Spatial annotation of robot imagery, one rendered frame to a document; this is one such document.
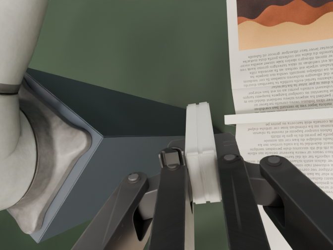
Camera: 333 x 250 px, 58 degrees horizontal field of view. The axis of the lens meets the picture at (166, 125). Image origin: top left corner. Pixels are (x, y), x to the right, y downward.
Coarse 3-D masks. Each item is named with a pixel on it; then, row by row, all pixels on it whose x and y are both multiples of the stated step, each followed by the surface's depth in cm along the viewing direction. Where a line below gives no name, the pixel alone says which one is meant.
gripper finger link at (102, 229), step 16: (128, 176) 14; (144, 176) 14; (112, 192) 13; (128, 192) 13; (144, 192) 13; (112, 208) 12; (128, 208) 12; (96, 224) 11; (112, 224) 11; (128, 224) 12; (144, 224) 14; (80, 240) 11; (96, 240) 11; (112, 240) 11; (128, 240) 12; (144, 240) 13
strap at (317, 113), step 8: (272, 112) 28; (280, 112) 27; (288, 112) 27; (296, 112) 27; (304, 112) 27; (312, 112) 26; (320, 112) 26; (328, 112) 26; (224, 120) 30; (232, 120) 30; (240, 120) 29; (248, 120) 29; (256, 120) 28; (264, 120) 28; (272, 120) 28; (280, 120) 27; (288, 120) 27; (296, 120) 27
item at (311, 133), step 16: (240, 96) 30; (256, 96) 29; (272, 96) 29; (288, 96) 28; (304, 96) 28; (320, 96) 27; (240, 112) 30; (256, 112) 29; (240, 128) 30; (256, 128) 29; (272, 128) 29; (288, 128) 28; (304, 128) 28; (320, 128) 27; (240, 144) 30; (256, 144) 29; (272, 144) 29; (288, 144) 28; (304, 144) 28; (320, 144) 27
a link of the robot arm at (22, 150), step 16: (0, 96) 30; (16, 96) 34; (0, 112) 31; (16, 112) 34; (0, 128) 31; (16, 128) 34; (32, 128) 39; (0, 144) 32; (16, 144) 35; (32, 144) 38; (0, 160) 33; (16, 160) 35; (32, 160) 38; (0, 176) 33; (16, 176) 36; (32, 176) 38; (0, 192) 34; (16, 192) 37; (0, 208) 37
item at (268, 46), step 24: (240, 0) 30; (264, 0) 29; (288, 0) 28; (312, 0) 27; (240, 24) 30; (264, 24) 29; (288, 24) 28; (312, 24) 27; (240, 48) 30; (264, 48) 29; (288, 48) 28; (312, 48) 27; (240, 72) 30; (264, 72) 29; (288, 72) 28; (312, 72) 27
